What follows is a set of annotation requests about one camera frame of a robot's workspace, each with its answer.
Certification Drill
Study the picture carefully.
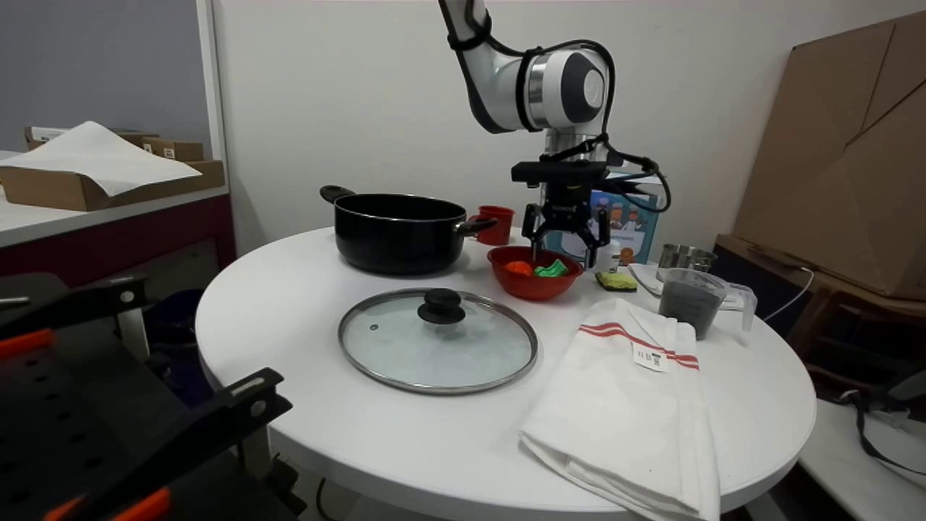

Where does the black camera stand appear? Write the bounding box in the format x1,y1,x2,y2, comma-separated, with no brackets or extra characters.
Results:
0,271,297,521

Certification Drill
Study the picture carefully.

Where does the white towel with red stripes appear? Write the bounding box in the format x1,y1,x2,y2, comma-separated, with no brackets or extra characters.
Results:
519,295,723,521

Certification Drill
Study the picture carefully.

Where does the shallow cardboard tray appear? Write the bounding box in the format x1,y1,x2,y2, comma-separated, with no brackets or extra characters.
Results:
0,156,225,215

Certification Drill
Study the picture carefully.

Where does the white side desk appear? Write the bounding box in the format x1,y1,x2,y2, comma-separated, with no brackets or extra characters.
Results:
797,394,926,521

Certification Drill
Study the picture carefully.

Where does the blue printed carton box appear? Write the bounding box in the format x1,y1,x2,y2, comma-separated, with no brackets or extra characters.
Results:
585,185,662,268

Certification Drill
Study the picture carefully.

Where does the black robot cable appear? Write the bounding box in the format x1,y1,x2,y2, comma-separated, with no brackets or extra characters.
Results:
575,132,674,218

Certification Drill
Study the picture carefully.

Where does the glass pot lid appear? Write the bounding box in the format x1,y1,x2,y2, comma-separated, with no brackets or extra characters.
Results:
335,287,542,399

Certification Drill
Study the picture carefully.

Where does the small red cup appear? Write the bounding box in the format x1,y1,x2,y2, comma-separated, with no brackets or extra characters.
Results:
471,203,519,250

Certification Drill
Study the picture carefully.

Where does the large flat cardboard box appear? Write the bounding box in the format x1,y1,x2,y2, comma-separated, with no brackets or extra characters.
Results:
731,9,926,302

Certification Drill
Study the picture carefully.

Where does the black cooking pot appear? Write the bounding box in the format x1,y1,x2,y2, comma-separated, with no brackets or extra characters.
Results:
318,183,500,279

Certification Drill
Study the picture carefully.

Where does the green toy vegetable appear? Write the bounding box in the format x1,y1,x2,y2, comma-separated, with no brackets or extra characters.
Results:
533,255,574,283

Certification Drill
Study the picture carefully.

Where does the clear measuring cup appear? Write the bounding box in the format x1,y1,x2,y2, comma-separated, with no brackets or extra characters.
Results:
658,266,731,341

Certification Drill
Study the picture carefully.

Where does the dark red counter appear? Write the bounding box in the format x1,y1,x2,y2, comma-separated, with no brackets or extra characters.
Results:
0,185,238,283

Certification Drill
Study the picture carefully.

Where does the black desk cable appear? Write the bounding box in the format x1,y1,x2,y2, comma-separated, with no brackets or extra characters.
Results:
846,386,926,477

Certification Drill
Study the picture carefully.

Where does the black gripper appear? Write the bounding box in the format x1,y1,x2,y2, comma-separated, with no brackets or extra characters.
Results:
522,183,613,268

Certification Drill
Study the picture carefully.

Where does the red bowl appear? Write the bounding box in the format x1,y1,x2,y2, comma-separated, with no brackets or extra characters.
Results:
487,244,588,303

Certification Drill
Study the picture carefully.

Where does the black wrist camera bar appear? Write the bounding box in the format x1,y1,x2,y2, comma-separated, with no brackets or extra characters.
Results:
509,156,620,187

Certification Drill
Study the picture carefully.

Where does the yellow sponge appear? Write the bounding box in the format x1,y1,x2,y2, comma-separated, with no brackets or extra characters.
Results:
594,266,639,295

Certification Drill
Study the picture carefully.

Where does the white paper sheet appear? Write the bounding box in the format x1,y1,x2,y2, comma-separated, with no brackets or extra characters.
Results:
0,118,202,200

